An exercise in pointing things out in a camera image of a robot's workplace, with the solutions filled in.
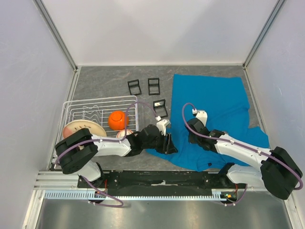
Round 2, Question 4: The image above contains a black frame stand near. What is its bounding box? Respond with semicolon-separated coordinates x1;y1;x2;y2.
153;99;168;118

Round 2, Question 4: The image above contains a white wire dish rack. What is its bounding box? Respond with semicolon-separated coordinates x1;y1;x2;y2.
58;95;139;141

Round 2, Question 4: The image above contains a black frame stand middle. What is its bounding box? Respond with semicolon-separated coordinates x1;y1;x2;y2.
148;78;160;95

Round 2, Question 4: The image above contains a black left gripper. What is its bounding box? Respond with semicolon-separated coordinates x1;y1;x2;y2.
142;130;178;155

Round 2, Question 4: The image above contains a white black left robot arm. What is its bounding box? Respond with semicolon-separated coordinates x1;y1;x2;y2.
55;125;178;187

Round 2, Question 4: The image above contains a black frame stand left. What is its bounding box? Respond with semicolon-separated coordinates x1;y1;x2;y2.
127;79;142;96

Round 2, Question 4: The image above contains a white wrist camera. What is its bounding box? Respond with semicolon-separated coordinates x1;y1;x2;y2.
156;119;171;136
192;108;208;126

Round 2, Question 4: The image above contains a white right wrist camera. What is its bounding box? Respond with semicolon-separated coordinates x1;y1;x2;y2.
192;108;208;126

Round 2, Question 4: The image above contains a pink beige floral plate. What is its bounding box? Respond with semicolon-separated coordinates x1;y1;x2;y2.
62;119;107;139

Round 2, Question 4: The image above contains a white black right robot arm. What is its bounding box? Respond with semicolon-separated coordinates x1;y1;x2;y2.
186;118;303;200

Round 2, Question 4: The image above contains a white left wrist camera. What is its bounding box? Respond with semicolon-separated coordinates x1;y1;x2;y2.
156;119;171;136

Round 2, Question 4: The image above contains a blue t-shirt garment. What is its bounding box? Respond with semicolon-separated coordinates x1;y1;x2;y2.
147;74;269;171

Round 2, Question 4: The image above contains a white red patterned bowl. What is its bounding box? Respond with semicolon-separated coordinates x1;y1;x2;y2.
116;129;133;138

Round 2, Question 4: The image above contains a slotted cable duct rail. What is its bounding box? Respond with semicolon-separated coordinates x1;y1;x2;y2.
44;190;226;201

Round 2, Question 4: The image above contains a black frame stand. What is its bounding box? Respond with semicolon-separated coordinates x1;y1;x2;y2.
127;79;142;96
148;78;160;95
153;99;168;118

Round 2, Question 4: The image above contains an orange bowl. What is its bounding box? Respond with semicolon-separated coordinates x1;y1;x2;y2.
108;111;129;131

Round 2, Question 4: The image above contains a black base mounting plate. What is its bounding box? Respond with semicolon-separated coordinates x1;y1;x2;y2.
91;170;245;189

